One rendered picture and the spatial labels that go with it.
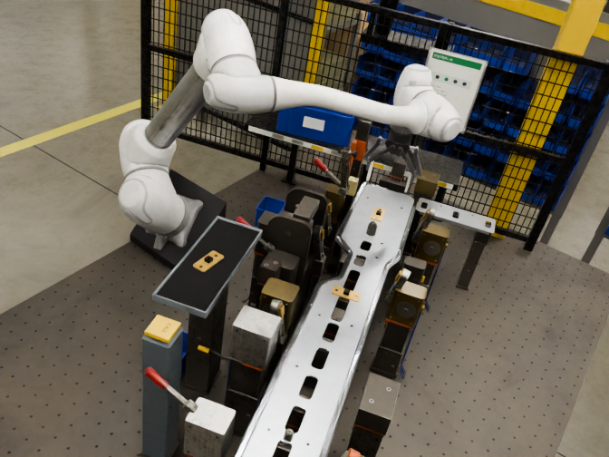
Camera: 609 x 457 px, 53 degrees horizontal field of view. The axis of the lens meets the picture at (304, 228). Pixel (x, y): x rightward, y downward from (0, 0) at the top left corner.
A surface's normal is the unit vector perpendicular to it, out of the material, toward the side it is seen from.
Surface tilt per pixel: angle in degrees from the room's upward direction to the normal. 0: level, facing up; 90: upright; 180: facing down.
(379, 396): 0
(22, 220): 0
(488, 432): 0
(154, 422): 90
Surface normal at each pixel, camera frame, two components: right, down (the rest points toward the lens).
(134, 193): -0.33, -0.17
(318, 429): 0.15, -0.80
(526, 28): -0.55, 0.41
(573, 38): -0.30, 0.52
